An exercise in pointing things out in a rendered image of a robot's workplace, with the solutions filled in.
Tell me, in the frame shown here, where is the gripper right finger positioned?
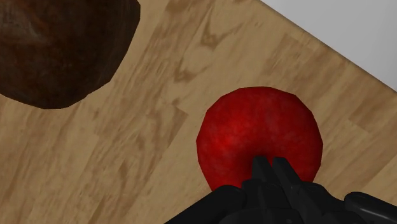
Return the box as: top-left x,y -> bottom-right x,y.
272,157 -> 397,224

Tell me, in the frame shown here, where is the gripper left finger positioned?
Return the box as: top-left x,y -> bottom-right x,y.
164,156 -> 274,224

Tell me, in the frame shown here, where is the red apple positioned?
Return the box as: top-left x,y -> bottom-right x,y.
195,86 -> 324,192

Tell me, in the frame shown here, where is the dark brown rough round object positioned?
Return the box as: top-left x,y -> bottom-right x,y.
0,0 -> 141,110

